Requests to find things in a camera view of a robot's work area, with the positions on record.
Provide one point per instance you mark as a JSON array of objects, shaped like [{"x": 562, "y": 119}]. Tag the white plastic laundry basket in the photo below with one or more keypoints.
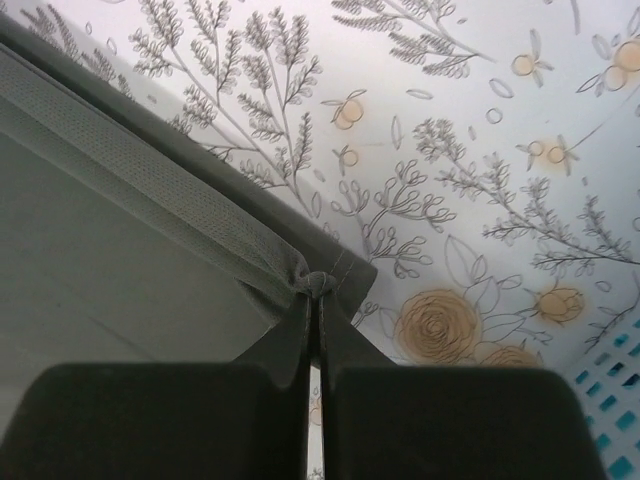
[{"x": 606, "y": 381}]

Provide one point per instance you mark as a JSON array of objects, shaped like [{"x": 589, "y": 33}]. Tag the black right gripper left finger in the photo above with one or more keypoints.
[{"x": 244, "y": 419}]

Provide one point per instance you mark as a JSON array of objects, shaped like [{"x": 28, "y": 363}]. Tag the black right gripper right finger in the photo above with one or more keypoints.
[{"x": 386, "y": 421}]

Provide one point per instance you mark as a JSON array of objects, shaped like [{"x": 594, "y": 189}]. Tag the dark grey t shirt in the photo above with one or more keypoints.
[{"x": 122, "y": 242}]

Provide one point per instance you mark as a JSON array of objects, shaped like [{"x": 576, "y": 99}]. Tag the floral table mat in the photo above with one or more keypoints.
[{"x": 483, "y": 155}]

